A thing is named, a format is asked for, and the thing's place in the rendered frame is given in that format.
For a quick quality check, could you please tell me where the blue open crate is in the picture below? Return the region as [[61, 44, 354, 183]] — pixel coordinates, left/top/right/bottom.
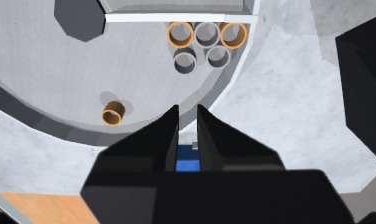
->
[[176, 145, 200, 171]]

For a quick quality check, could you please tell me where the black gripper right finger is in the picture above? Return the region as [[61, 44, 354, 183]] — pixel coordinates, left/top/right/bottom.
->
[[197, 104, 286, 171]]

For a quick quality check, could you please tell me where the grey metal bushing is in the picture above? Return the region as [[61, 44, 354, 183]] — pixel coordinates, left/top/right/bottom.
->
[[172, 47, 197, 76], [204, 40, 231, 69], [193, 22, 221, 48]]

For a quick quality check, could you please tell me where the bronze bushing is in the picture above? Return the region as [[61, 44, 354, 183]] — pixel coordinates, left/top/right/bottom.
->
[[219, 22, 247, 49], [167, 21, 194, 48], [101, 101, 125, 126]]

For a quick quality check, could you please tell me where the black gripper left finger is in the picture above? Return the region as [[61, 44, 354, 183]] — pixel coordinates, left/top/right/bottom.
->
[[90, 104, 179, 171]]

